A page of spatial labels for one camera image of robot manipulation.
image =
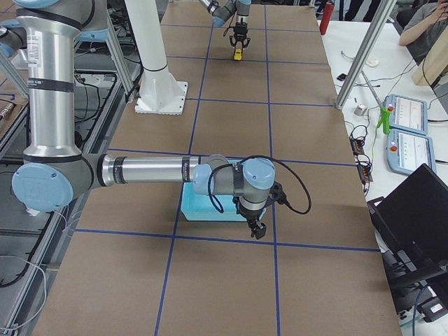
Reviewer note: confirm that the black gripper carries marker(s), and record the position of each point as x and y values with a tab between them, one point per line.
240	29
251	215

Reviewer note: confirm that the yellow beetle toy car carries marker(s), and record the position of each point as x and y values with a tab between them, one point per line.
237	56

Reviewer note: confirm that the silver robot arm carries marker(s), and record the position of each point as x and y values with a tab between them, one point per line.
221	14
55	171

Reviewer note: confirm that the light blue plastic bin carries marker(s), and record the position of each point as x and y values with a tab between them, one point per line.
210	206

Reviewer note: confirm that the red bottle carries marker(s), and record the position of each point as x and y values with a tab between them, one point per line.
326	17

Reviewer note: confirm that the small metal cylinder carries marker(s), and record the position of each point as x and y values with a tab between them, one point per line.
360	110

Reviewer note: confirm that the black laptop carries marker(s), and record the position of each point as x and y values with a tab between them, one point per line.
412	221

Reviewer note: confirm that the lower teach pendant tablet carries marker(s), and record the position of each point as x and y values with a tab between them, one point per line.
407	151

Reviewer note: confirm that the teach pendant tablet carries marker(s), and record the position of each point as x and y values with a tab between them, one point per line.
408	114
407	151

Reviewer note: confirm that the upper teach pendant tablet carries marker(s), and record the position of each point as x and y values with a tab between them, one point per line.
408	114

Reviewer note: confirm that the seated person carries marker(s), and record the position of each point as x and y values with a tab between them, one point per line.
424	28

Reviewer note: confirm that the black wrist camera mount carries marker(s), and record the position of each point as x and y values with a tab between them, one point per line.
276	194

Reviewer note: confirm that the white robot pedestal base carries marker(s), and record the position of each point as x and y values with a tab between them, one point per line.
159	92

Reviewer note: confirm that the aluminium frame post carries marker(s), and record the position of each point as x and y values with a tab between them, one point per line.
366	46

